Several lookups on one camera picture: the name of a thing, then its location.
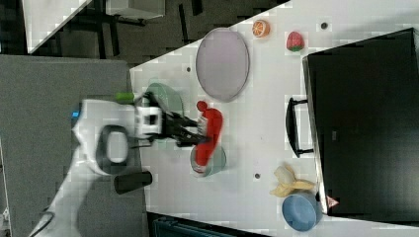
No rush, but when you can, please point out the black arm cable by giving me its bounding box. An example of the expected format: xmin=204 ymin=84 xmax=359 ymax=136
xmin=28 ymin=210 xmax=55 ymax=237

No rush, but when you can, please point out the lilac round plate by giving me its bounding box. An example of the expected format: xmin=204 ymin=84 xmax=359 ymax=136
xmin=196 ymin=28 xmax=250 ymax=103

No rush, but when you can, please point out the grey side cabinet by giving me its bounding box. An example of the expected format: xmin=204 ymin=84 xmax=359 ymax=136
xmin=1 ymin=54 xmax=147 ymax=237

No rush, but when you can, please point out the peeled banana toy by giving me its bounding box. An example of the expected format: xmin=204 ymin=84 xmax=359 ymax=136
xmin=270 ymin=165 xmax=315 ymax=198

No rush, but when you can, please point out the white background table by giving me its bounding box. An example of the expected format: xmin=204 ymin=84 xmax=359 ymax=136
xmin=22 ymin=0 xmax=92 ymax=53

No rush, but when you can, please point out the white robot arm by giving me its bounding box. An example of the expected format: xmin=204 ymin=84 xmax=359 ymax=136
xmin=29 ymin=91 xmax=210 ymax=237

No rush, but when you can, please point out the clear glass bowl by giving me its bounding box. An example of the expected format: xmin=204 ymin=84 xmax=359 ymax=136
xmin=190 ymin=146 xmax=226 ymax=178

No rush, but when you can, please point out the red strawberry toy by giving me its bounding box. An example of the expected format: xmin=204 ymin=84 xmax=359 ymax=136
xmin=287 ymin=32 xmax=304 ymax=52

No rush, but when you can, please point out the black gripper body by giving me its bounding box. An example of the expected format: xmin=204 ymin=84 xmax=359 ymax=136
xmin=141 ymin=92 xmax=174 ymax=144

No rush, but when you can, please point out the black oven door handle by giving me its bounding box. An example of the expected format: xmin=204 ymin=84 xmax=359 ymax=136
xmin=286 ymin=98 xmax=313 ymax=158

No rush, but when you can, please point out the green cucumber toy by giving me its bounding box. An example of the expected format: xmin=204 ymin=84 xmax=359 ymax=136
xmin=116 ymin=92 xmax=134 ymax=102

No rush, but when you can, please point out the red ketchup bottle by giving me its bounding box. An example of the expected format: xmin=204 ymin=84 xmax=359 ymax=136
xmin=194 ymin=101 xmax=223 ymax=174

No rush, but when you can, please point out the orange slice toy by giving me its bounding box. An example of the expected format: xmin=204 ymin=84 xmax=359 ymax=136
xmin=252 ymin=20 xmax=271 ymax=38

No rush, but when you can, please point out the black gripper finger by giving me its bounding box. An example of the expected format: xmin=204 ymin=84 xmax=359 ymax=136
xmin=171 ymin=113 xmax=199 ymax=127
xmin=176 ymin=131 xmax=210 ymax=147

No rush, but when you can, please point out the teal crate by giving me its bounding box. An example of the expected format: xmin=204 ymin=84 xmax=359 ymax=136
xmin=151 ymin=217 xmax=265 ymax=237

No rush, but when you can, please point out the blue bowl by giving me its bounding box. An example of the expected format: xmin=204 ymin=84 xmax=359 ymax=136
xmin=282 ymin=193 xmax=322 ymax=232

